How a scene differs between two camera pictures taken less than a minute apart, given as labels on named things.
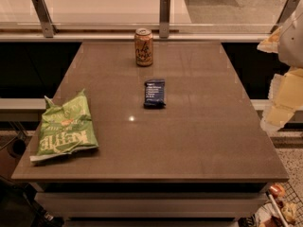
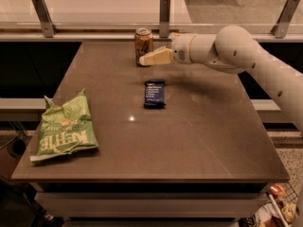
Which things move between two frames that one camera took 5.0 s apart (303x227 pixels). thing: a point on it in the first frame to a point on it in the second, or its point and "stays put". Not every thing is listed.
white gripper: [292, 43] to [181, 48]
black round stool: [16, 148] stays put
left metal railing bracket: [48, 27] stays put
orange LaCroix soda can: [144, 47] stays put
